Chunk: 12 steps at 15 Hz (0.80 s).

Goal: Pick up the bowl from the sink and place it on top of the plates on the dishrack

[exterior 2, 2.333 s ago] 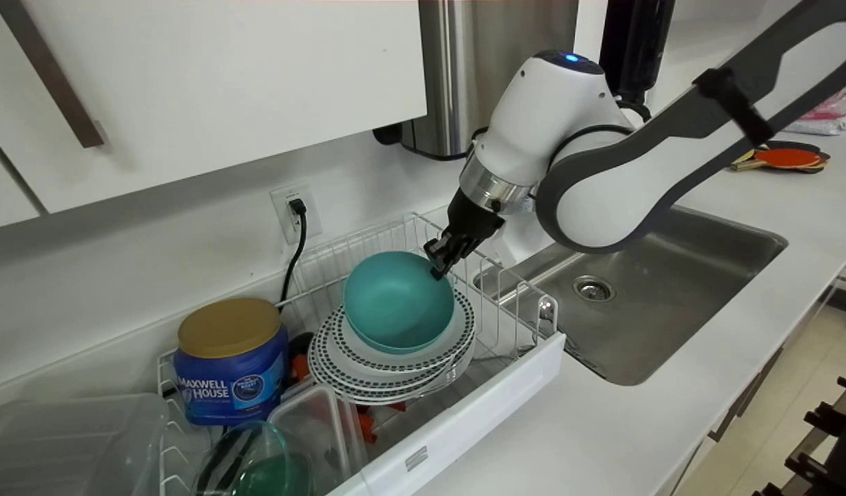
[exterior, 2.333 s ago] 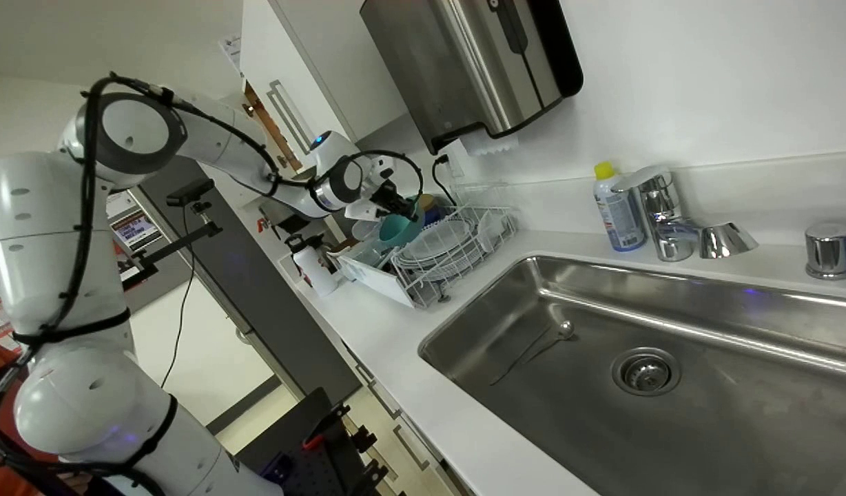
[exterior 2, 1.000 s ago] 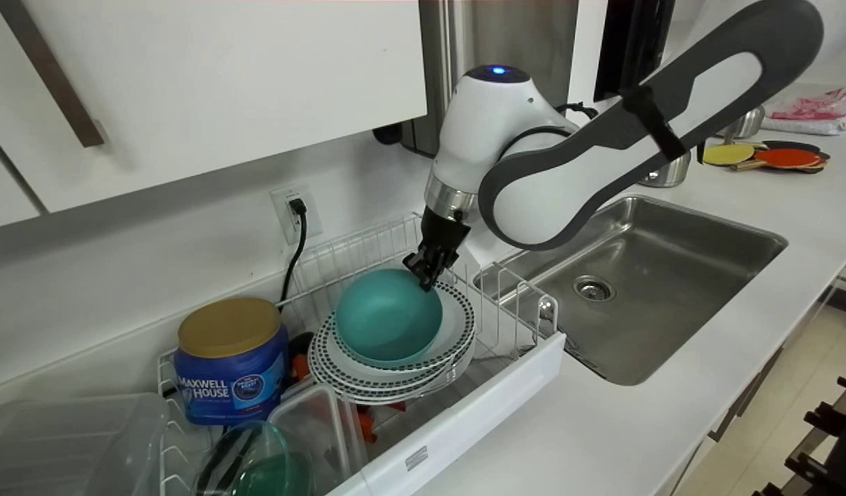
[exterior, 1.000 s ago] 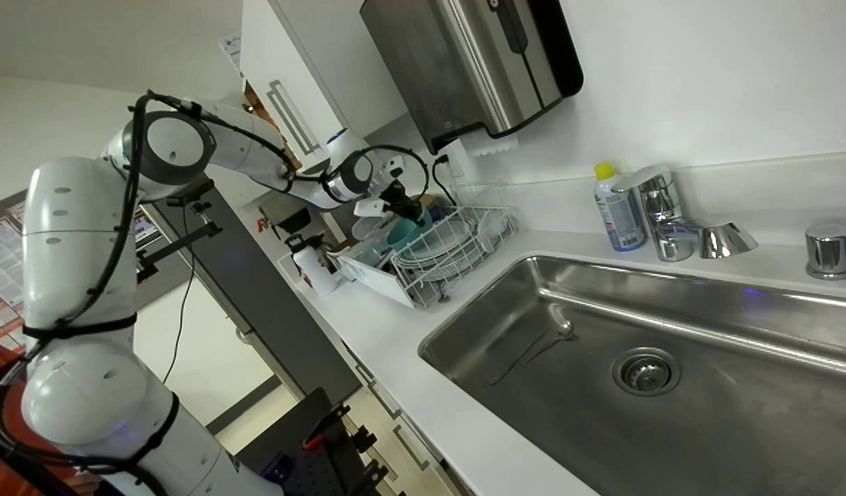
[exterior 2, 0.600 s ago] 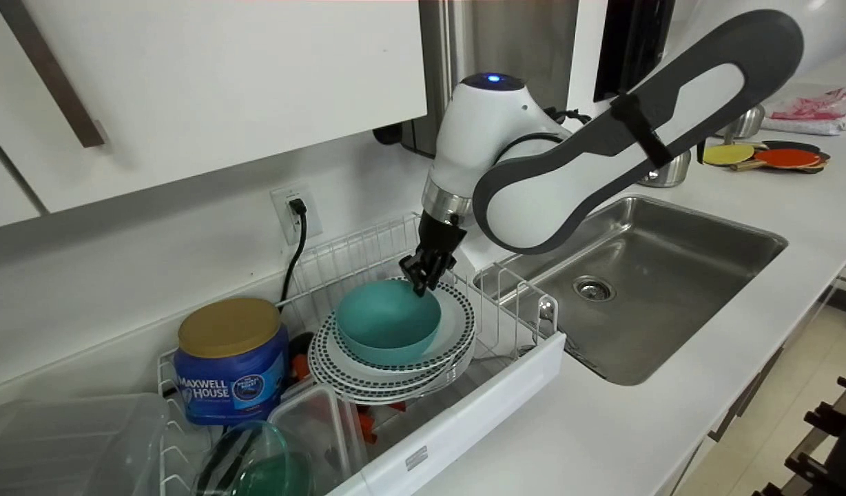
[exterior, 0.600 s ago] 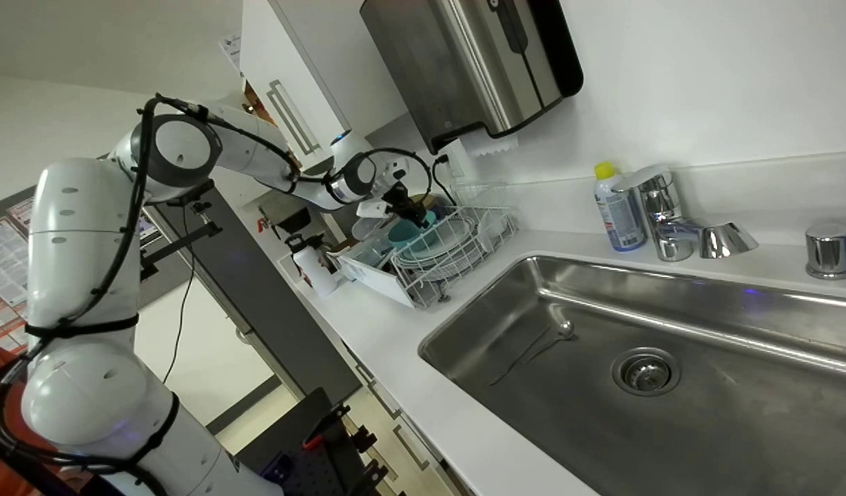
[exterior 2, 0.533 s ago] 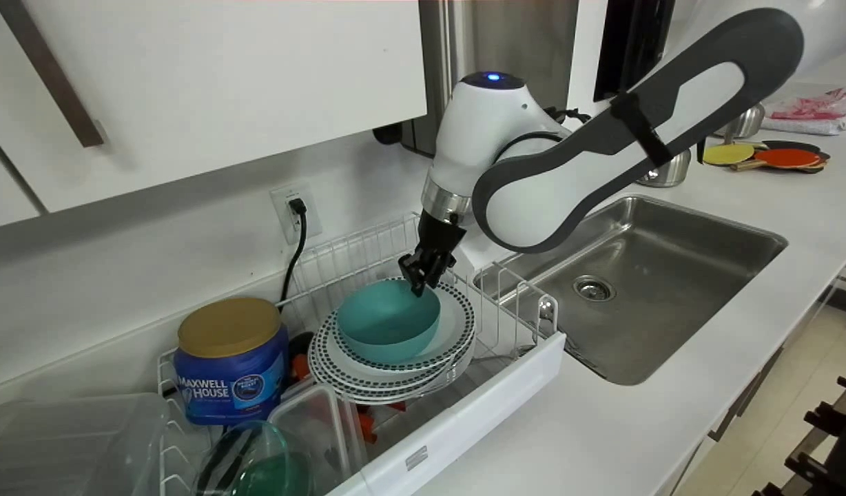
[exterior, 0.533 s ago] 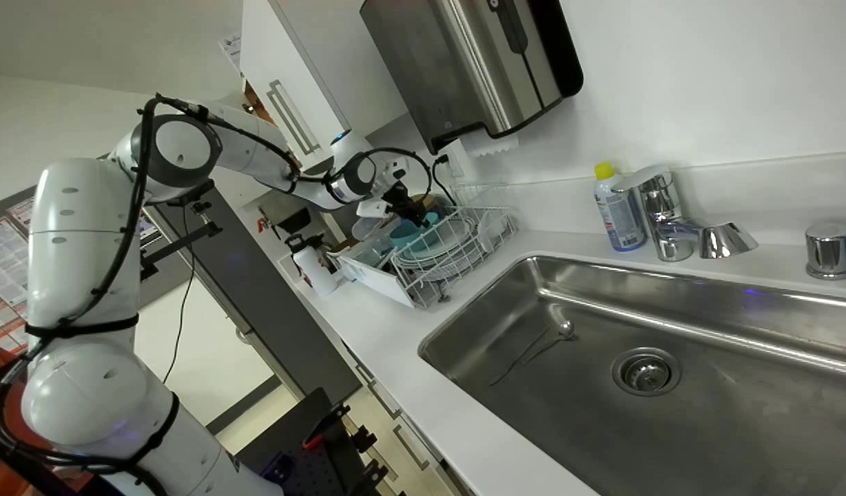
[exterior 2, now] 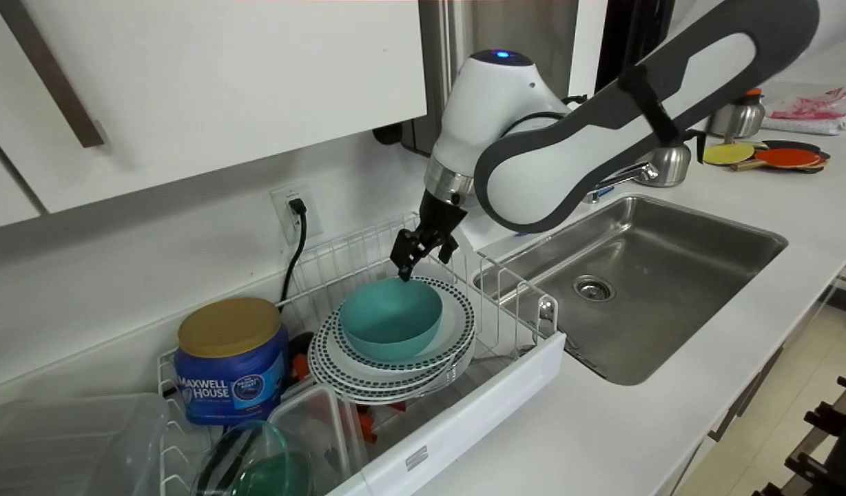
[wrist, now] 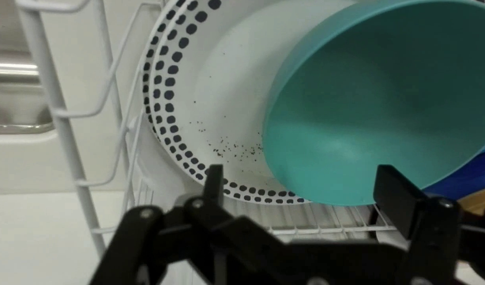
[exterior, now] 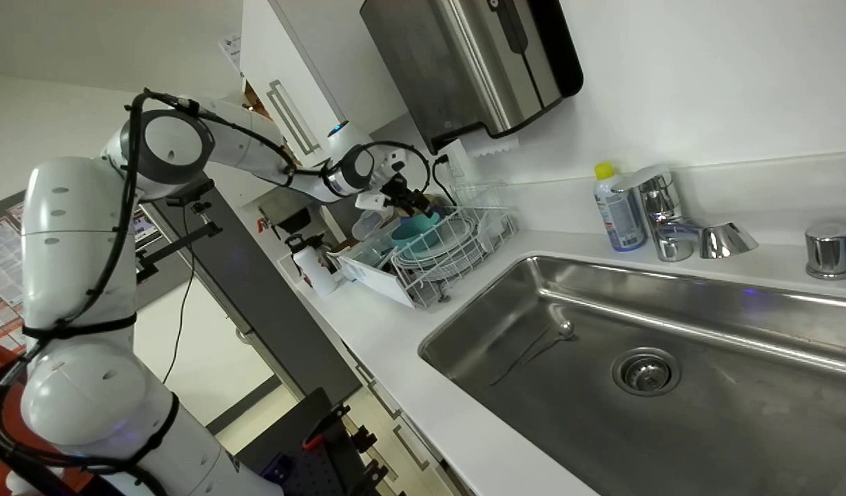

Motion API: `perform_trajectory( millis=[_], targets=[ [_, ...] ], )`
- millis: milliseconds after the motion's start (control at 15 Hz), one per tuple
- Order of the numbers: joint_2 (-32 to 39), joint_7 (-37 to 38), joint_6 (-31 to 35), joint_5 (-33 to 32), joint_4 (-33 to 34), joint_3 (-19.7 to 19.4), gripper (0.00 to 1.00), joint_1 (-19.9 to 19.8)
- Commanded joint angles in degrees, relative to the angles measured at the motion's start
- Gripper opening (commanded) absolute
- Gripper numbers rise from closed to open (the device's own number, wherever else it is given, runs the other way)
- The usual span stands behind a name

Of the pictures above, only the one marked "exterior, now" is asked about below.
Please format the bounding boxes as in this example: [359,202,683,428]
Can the metal drawer handle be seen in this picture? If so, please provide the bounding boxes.
[351,357,381,390]
[389,421,435,474]
[368,384,406,419]

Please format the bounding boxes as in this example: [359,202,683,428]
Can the thin black hanging cable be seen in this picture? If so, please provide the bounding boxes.
[154,272,198,397]

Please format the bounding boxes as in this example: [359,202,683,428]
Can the black power cable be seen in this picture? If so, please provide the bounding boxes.
[430,151,461,211]

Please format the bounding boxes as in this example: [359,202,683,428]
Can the chrome faucet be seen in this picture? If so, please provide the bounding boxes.
[625,163,760,265]

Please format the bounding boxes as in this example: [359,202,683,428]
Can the black countertop appliance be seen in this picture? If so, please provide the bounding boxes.
[253,188,324,240]

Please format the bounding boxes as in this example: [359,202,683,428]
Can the black pegboard clamp rack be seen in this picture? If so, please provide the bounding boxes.
[235,384,396,496]

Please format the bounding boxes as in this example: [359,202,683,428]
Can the metal wall cabinet handle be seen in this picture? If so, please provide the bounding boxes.
[265,76,320,158]

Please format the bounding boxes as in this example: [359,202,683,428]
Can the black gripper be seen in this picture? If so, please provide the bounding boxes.
[375,164,435,224]

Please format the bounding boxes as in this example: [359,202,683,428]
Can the dark grey cabinet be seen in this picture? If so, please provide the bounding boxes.
[136,177,364,408]

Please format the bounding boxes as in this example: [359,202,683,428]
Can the teal bowl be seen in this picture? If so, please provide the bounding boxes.
[389,211,447,249]

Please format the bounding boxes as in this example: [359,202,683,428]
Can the clear plastic container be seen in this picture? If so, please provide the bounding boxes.
[289,231,345,298]

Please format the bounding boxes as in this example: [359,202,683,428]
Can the white wall cabinet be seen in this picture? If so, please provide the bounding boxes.
[236,0,410,167]

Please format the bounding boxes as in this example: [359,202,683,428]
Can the metal sink drain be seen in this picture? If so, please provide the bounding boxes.
[608,344,683,399]

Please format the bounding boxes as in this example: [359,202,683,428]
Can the white wire dish rack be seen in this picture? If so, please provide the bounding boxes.
[385,177,520,308]

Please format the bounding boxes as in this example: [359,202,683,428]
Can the stainless paper towel dispenser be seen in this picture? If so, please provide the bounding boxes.
[359,0,586,158]

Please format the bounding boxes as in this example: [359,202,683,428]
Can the chrome round knob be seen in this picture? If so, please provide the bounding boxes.
[798,218,846,282]

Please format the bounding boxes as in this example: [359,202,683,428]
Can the white drain tray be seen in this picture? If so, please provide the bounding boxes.
[337,253,417,312]

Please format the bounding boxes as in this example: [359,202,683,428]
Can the stainless steel sink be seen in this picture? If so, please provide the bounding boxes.
[417,253,846,496]

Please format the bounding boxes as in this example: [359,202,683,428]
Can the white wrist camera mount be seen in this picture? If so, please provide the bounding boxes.
[351,188,400,214]

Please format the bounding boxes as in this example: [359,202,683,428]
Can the orange handled black clamp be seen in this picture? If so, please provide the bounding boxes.
[300,401,353,455]

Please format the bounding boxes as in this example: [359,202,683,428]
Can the dish soap bottle yellow cap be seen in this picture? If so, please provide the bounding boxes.
[590,159,648,253]

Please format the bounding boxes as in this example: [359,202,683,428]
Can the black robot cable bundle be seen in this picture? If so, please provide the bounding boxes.
[0,86,211,496]

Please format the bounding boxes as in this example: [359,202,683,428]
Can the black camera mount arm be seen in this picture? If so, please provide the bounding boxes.
[129,195,227,286]

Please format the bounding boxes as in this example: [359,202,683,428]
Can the white wall outlet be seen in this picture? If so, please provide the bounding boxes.
[428,145,466,188]

